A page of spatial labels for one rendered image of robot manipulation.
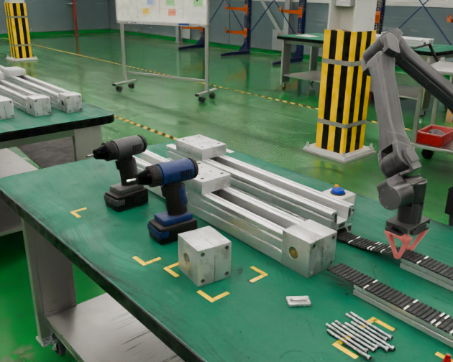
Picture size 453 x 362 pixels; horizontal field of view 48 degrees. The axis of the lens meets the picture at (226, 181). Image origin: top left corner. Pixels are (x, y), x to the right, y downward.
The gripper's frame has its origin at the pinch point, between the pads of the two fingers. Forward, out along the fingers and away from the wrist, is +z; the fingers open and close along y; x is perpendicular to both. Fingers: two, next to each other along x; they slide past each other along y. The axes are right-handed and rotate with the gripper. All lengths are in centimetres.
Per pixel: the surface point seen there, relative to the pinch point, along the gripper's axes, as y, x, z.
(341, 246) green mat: 4.6, -15.4, 3.4
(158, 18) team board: -280, -543, -24
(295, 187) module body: -2.5, -39.1, -4.6
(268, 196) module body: 4.7, -43.5, -2.2
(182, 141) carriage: 5, -88, -9
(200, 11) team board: -304, -481, -35
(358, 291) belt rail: 20.2, 1.5, 2.4
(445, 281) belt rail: 1.3, 12.2, 2.1
